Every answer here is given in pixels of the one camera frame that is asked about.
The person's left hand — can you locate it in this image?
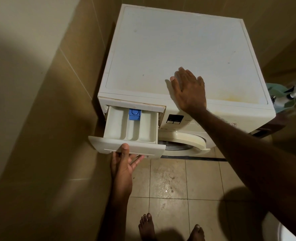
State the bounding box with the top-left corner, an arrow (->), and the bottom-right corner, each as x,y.
110,143 -> 144,198

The person's right hand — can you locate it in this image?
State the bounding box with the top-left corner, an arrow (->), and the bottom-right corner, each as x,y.
170,67 -> 207,114

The white detergent drawer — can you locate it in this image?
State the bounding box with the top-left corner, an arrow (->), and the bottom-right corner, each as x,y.
88,105 -> 166,159

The person's right forearm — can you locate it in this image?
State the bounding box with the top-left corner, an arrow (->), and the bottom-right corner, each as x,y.
188,107 -> 296,241

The person's left forearm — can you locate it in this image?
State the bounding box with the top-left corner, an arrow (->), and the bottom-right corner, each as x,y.
97,194 -> 134,241

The black display panel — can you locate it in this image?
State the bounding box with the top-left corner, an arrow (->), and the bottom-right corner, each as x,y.
166,114 -> 184,125

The white washing machine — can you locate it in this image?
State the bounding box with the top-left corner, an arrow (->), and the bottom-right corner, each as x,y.
97,4 -> 276,157

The blue softener siphon cap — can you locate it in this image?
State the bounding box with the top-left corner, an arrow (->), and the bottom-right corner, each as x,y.
128,109 -> 141,121

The round washing machine door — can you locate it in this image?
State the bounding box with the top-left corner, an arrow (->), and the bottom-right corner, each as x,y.
158,130 -> 211,157

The pale green plastic basket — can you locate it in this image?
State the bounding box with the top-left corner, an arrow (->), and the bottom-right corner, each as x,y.
266,83 -> 296,114

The person's left foot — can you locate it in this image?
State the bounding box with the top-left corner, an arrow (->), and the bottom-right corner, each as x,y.
138,213 -> 157,241

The person's foot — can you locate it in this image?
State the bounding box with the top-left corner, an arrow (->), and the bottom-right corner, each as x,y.
138,213 -> 157,241
187,224 -> 206,241

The white trigger spray bottle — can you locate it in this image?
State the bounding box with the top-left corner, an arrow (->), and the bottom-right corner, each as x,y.
271,81 -> 296,108

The person's right foot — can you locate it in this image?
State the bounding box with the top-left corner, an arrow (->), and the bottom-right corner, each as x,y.
187,224 -> 206,241

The white rounded fixture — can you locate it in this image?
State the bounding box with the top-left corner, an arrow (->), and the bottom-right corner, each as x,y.
262,212 -> 296,241

